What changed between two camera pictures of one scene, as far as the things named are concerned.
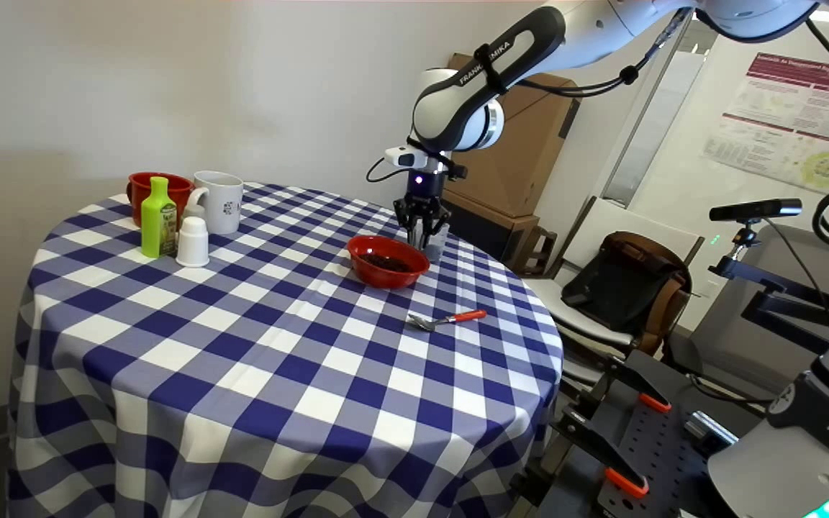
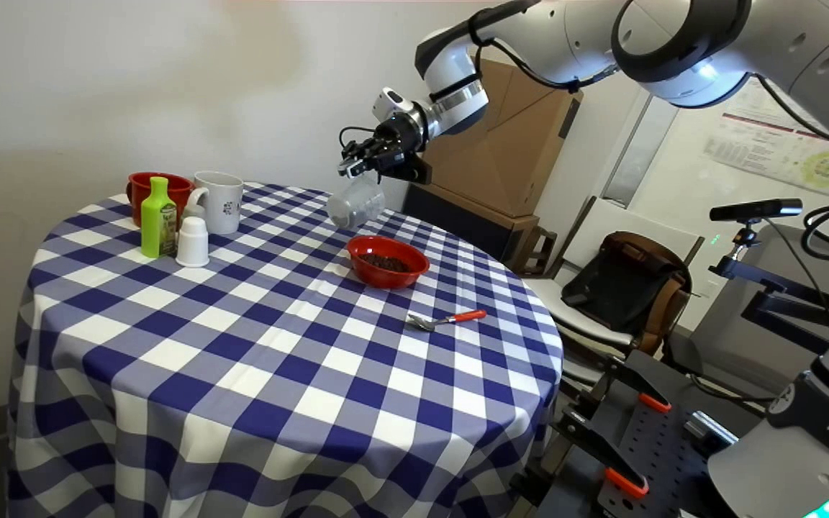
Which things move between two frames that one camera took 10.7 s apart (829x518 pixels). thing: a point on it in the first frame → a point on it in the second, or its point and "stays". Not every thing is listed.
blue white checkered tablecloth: [318, 365] stays
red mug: [139, 185] stays
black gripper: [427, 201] → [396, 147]
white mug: [221, 201] stays
